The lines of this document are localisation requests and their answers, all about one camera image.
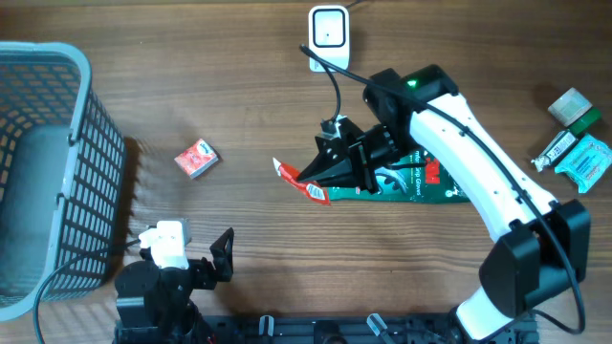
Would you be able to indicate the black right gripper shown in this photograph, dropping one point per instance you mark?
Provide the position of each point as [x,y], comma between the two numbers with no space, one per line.
[353,154]

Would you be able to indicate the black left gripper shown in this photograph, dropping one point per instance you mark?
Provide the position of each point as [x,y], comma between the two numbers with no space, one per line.
[207,279]

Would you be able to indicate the red Nescafe stick sachet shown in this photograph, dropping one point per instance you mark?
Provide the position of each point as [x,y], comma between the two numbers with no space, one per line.
[310,190]

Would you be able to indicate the green 3M gloves package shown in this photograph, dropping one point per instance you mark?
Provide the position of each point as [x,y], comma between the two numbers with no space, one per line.
[416,178]

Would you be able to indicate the small red juice box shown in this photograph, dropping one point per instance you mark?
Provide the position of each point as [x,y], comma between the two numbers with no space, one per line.
[197,159]

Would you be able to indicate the green lid jar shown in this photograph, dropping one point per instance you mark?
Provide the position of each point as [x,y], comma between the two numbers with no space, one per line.
[575,112]

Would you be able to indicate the light green tissue pack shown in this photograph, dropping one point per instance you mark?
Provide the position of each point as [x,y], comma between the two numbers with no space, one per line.
[585,163]

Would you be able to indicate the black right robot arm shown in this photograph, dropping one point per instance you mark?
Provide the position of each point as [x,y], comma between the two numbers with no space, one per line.
[540,245]

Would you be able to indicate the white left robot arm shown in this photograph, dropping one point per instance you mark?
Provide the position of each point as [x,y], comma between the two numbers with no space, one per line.
[154,303]

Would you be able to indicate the white barcode scanner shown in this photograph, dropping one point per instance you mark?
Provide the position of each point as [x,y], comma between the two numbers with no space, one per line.
[329,34]

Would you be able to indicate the grey plastic mesh basket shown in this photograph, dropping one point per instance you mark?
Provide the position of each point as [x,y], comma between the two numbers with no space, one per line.
[62,165]

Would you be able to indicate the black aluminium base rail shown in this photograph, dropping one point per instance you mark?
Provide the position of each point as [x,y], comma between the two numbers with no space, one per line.
[414,328]

